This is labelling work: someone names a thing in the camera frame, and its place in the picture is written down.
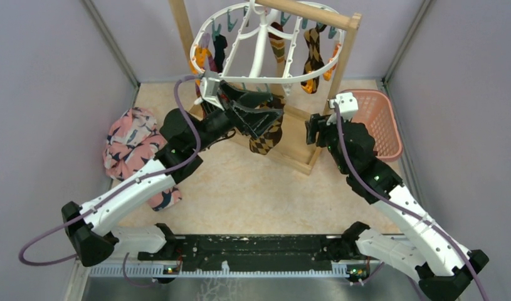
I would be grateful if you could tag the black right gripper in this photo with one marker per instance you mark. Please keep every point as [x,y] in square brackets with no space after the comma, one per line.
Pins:
[318,123]

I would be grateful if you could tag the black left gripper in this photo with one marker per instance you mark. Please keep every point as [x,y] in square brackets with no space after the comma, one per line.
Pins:
[248,117]

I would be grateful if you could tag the brown argyle sock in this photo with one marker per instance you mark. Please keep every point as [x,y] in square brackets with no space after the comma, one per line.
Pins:
[273,135]
[314,60]

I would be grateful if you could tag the maroon purple striped sock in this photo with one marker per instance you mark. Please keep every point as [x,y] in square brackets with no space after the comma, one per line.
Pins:
[210,60]

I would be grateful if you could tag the white plastic sock hanger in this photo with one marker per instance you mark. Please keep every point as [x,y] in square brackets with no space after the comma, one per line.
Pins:
[256,22]

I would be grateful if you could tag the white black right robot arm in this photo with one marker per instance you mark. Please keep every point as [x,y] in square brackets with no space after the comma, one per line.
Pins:
[441,267]

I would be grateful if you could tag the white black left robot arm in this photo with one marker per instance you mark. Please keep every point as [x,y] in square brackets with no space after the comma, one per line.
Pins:
[93,227]

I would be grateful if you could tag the pink laundry basket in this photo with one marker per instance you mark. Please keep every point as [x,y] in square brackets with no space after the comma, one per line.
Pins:
[375,112]

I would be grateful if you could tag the orange clothespin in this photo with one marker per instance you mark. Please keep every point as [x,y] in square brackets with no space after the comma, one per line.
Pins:
[328,74]
[199,58]

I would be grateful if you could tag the black white striped sock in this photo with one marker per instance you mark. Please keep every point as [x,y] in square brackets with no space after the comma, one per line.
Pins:
[220,44]

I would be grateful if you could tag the pink navy patterned cloth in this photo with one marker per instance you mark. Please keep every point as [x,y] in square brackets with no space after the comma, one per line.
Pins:
[131,142]

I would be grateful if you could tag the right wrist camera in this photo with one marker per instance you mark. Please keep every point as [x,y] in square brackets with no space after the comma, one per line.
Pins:
[346,104]

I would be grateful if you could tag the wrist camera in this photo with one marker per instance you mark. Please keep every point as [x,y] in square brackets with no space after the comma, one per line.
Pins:
[209,88]
[346,104]

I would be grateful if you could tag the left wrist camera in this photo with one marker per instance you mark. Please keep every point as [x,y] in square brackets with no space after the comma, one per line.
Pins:
[209,88]

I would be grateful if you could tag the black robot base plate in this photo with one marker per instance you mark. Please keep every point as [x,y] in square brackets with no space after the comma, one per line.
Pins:
[255,253]

